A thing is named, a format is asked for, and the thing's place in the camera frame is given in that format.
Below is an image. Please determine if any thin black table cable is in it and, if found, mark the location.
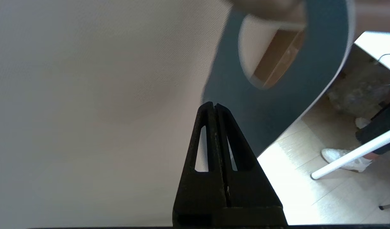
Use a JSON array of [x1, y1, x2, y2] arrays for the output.
[[374, 49, 390, 87]]

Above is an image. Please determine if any person leg in dark trousers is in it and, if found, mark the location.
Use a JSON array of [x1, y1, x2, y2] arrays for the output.
[[355, 95, 390, 156]]

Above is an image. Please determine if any grey mottled bag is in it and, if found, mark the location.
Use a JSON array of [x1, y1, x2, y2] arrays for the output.
[[327, 62, 390, 115]]

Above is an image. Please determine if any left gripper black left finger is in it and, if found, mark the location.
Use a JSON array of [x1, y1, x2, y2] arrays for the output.
[[173, 102, 228, 227]]

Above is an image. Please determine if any white room door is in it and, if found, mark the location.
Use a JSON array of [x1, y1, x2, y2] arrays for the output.
[[0, 0, 278, 228]]

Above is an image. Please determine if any white table with round legs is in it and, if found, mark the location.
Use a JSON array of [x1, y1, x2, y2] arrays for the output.
[[311, 31, 390, 180]]

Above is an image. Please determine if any white door hanger sign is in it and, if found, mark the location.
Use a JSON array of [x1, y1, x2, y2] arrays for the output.
[[201, 0, 356, 158]]

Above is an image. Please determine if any white sneaker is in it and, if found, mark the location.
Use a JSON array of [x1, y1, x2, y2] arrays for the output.
[[355, 118, 372, 129], [321, 148, 373, 173]]

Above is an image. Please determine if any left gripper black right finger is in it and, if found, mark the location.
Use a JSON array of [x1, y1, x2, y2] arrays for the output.
[[215, 103, 287, 227]]

